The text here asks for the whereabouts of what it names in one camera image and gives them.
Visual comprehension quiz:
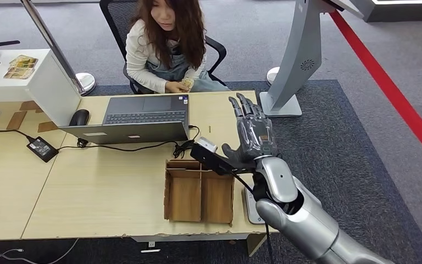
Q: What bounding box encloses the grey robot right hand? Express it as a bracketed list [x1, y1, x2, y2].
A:
[221, 92, 280, 167]

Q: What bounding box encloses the chrome stanchion pole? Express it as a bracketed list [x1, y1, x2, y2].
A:
[20, 0, 97, 97]

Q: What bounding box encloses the person's right hand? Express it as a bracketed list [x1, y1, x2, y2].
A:
[165, 80, 187, 95]

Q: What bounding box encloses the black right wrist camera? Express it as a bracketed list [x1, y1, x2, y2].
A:
[190, 136, 256, 177]

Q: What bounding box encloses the black mains cable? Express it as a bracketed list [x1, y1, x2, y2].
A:
[0, 128, 34, 142]

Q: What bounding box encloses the black computer mouse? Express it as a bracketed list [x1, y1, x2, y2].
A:
[69, 109, 91, 127]

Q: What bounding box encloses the white counter box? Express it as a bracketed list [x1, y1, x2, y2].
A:
[0, 48, 82, 127]

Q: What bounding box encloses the grey display platform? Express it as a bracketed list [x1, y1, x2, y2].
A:
[349, 0, 422, 23]

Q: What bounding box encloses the grey kiosk stand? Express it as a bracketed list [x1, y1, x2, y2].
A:
[259, 0, 365, 118]

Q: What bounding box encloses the black office chair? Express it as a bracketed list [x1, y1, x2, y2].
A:
[99, 0, 227, 96]

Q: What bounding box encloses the divided cardboard box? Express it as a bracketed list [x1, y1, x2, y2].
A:
[163, 159, 236, 227]

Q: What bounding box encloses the dark blue carpet mat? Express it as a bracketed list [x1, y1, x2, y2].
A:
[87, 80, 422, 264]

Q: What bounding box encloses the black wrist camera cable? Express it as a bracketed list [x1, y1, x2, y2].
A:
[232, 173, 276, 264]

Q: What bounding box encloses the white card reader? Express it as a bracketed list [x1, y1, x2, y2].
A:
[243, 188, 267, 225]

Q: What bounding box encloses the black power adapter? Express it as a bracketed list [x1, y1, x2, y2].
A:
[26, 136, 59, 163]

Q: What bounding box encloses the white cable with plug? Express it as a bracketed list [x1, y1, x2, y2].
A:
[0, 249, 24, 262]

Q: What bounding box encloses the person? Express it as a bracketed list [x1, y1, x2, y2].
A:
[125, 0, 231, 95]

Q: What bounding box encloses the white floor cable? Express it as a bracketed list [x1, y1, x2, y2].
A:
[0, 237, 81, 264]

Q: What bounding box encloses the black laptop charger cable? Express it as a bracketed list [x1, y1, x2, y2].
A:
[57, 125, 201, 160]

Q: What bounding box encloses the wooden table leg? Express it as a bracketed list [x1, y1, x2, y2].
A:
[246, 233, 267, 258]

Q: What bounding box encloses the round white stanchion base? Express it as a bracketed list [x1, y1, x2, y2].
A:
[266, 67, 281, 86]

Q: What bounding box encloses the grey laptop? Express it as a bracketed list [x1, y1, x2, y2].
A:
[58, 95, 191, 145]

